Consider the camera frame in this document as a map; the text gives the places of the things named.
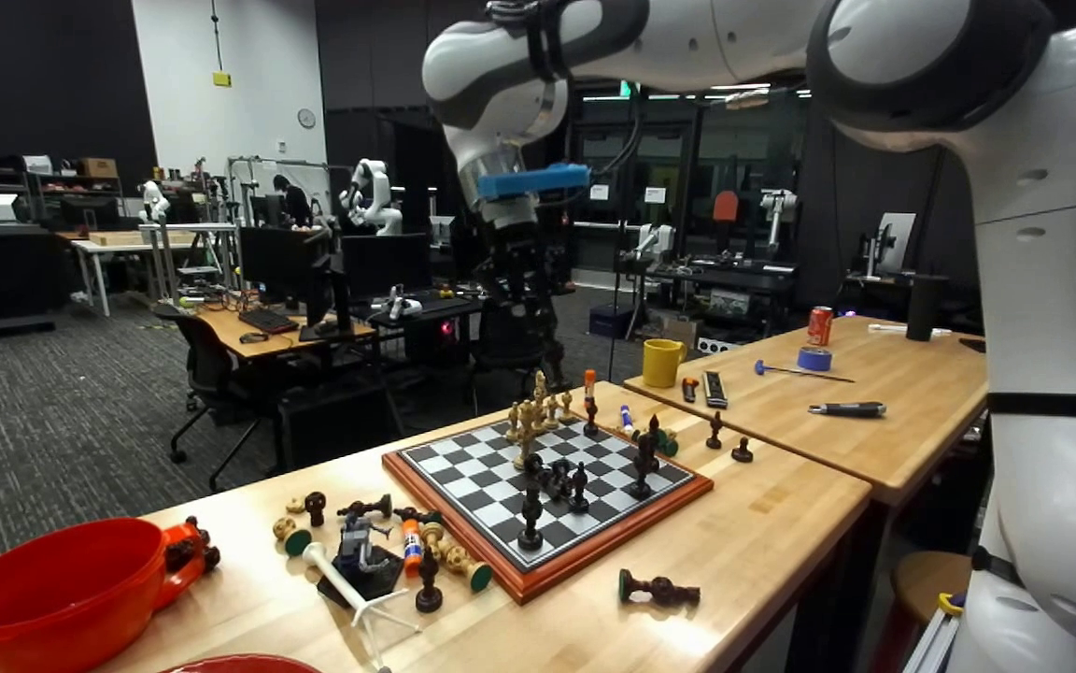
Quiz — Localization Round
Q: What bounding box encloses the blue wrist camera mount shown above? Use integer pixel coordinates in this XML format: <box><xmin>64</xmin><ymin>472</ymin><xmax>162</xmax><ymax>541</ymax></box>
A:
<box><xmin>475</xmin><ymin>161</ymin><xmax>590</xmax><ymax>200</ymax></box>

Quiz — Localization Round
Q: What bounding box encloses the yellow cup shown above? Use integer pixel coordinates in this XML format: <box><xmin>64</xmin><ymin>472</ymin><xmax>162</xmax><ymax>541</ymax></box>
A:
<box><xmin>644</xmin><ymin>335</ymin><xmax>682</xmax><ymax>389</ymax></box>

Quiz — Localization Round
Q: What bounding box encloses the orange glue stick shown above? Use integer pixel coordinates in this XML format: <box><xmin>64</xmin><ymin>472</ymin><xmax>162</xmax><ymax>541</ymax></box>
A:
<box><xmin>398</xmin><ymin>519</ymin><xmax>427</xmax><ymax>577</ymax></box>

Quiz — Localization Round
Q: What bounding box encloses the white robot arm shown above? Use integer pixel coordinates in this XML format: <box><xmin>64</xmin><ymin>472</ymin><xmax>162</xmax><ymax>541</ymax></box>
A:
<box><xmin>418</xmin><ymin>0</ymin><xmax>1076</xmax><ymax>673</ymax></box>

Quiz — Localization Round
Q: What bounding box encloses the wooden office desk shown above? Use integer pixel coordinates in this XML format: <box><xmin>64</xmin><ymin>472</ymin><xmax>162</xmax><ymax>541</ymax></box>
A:
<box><xmin>193</xmin><ymin>298</ymin><xmax>382</xmax><ymax>366</ymax></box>

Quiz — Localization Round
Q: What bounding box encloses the black front chess piece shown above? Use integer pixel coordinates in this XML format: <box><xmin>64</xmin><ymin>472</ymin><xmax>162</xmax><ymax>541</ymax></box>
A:
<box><xmin>519</xmin><ymin>485</ymin><xmax>541</xmax><ymax>554</ymax></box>

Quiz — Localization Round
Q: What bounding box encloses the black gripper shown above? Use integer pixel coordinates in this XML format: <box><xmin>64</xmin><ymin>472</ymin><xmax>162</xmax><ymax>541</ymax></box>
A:
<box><xmin>488</xmin><ymin>223</ymin><xmax>551</xmax><ymax>330</ymax></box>

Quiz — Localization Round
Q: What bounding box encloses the fallen black chess piece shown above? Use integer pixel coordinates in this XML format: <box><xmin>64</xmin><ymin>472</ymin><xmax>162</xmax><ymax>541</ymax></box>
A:
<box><xmin>617</xmin><ymin>568</ymin><xmax>698</xmax><ymax>607</ymax></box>

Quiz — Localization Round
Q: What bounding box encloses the black office chair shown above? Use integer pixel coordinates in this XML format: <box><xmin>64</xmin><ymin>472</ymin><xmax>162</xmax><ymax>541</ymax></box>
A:
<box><xmin>155</xmin><ymin>306</ymin><xmax>270</xmax><ymax>491</ymax></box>

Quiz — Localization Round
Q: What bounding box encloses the black king chess piece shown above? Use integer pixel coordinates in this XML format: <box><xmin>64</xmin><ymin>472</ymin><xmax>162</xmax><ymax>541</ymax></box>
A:
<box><xmin>632</xmin><ymin>415</ymin><xmax>662</xmax><ymax>495</ymax></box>

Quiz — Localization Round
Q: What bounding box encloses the black computer monitor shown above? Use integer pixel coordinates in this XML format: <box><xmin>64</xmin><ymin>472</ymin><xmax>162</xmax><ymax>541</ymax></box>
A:
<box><xmin>240</xmin><ymin>229</ymin><xmax>336</xmax><ymax>306</ymax></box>

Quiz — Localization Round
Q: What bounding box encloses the wooden chess board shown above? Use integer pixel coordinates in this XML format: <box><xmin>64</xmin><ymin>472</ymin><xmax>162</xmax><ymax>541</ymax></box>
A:
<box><xmin>384</xmin><ymin>422</ymin><xmax>712</xmax><ymax>603</ymax></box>

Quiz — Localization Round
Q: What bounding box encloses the black piece near edge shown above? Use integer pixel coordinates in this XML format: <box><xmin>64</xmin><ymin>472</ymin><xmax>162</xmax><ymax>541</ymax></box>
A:
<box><xmin>707</xmin><ymin>411</ymin><xmax>723</xmax><ymax>450</ymax></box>

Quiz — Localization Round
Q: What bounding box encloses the black pawn near edge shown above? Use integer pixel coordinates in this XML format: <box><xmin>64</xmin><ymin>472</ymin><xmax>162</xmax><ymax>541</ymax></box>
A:
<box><xmin>727</xmin><ymin>437</ymin><xmax>756</xmax><ymax>465</ymax></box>

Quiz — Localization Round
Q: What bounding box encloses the fallen gold chess piece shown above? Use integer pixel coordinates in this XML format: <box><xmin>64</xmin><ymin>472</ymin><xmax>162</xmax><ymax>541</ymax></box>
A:
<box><xmin>423</xmin><ymin>524</ymin><xmax>493</xmax><ymax>593</ymax></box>

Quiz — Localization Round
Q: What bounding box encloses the red can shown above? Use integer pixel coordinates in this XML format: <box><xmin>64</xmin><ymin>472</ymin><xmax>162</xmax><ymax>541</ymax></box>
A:
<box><xmin>808</xmin><ymin>306</ymin><xmax>832</xmax><ymax>349</ymax></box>

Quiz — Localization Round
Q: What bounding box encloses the red plastic bowl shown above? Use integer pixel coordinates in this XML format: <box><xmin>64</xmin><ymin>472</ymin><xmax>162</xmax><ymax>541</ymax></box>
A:
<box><xmin>0</xmin><ymin>519</ymin><xmax>165</xmax><ymax>673</ymax></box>

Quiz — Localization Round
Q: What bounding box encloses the red plate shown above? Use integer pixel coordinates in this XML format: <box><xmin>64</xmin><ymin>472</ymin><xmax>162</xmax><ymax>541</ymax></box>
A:
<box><xmin>162</xmin><ymin>653</ymin><xmax>318</xmax><ymax>673</ymax></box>

